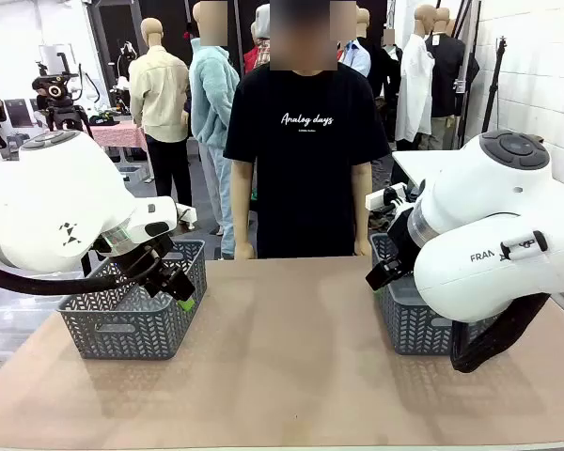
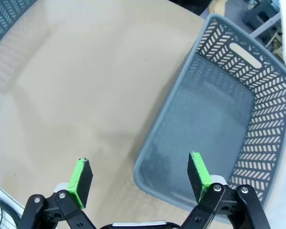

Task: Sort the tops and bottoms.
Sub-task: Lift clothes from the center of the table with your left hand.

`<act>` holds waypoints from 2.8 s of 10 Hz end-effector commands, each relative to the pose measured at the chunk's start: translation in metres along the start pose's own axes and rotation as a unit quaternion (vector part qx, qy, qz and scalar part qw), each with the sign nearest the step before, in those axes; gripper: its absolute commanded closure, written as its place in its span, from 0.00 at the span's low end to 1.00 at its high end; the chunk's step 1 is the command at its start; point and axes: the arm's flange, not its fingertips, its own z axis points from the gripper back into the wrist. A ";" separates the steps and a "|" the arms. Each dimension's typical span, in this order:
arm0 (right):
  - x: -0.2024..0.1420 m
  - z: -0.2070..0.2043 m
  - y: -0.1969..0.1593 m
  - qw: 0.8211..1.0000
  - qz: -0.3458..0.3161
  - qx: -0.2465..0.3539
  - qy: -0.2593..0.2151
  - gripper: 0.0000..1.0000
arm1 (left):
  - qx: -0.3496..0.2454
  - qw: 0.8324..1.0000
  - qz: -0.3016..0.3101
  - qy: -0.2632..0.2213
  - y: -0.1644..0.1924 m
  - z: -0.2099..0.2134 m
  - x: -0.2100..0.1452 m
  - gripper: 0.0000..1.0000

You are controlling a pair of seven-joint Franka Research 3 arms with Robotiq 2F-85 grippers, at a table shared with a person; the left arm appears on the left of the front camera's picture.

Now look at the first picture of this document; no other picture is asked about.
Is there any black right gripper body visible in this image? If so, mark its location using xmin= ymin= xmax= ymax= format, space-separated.
xmin=385 ymin=206 xmax=427 ymax=283

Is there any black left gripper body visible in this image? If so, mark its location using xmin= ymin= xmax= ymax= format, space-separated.
xmin=93 ymin=234 xmax=176 ymax=298

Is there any person's left forearm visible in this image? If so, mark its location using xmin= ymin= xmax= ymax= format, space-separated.
xmin=352 ymin=196 xmax=373 ymax=241

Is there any person's right forearm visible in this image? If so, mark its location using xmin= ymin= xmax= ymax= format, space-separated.
xmin=230 ymin=196 xmax=258 ymax=243

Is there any grey plastic woven basket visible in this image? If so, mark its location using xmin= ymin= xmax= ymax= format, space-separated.
xmin=56 ymin=239 xmax=208 ymax=362
xmin=369 ymin=232 xmax=504 ymax=356

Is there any large white table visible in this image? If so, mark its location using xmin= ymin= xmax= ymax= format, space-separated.
xmin=392 ymin=148 xmax=480 ymax=189

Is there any person in black t-shirt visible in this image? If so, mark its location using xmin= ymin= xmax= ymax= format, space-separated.
xmin=223 ymin=0 xmax=392 ymax=260

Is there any pink checkered tablecloth table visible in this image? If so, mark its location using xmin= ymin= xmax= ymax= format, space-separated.
xmin=89 ymin=119 xmax=148 ymax=151

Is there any mannequin in white shirt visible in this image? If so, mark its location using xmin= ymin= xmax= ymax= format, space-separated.
xmin=394 ymin=4 xmax=437 ymax=151

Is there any clear plastic storage bin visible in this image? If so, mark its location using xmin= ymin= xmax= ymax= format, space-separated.
xmin=0 ymin=281 xmax=62 ymax=377

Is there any mannequin in black jacket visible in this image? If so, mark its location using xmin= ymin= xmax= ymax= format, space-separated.
xmin=356 ymin=8 xmax=403 ymax=142

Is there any mannequin in cream shirt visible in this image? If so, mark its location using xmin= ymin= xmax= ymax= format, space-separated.
xmin=128 ymin=17 xmax=193 ymax=208

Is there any black light stand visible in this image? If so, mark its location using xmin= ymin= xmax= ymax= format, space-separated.
xmin=481 ymin=36 xmax=509 ymax=135

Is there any mannequin in blue fleece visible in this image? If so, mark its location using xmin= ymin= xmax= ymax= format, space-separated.
xmin=187 ymin=0 xmax=242 ymax=257

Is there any mannequin in blue shirt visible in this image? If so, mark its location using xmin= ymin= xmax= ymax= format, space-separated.
xmin=337 ymin=0 xmax=372 ymax=79

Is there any black chair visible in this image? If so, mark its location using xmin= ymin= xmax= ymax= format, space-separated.
xmin=4 ymin=98 xmax=35 ymax=128

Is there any mannequin in plaid shirt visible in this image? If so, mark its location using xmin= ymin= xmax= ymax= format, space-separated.
xmin=243 ymin=3 xmax=272 ymax=76

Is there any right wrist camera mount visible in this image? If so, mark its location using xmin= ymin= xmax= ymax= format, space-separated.
xmin=365 ymin=184 xmax=410 ymax=211

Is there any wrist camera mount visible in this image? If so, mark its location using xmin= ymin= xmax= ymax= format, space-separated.
xmin=143 ymin=196 xmax=180 ymax=239
xmin=365 ymin=184 xmax=410 ymax=211

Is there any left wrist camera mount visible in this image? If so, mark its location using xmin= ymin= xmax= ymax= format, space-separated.
xmin=143 ymin=196 xmax=180 ymax=239

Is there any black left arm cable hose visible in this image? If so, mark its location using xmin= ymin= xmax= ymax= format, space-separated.
xmin=0 ymin=259 xmax=164 ymax=298

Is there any black camera tripod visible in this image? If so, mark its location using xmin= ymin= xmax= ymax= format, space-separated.
xmin=44 ymin=98 xmax=95 ymax=137

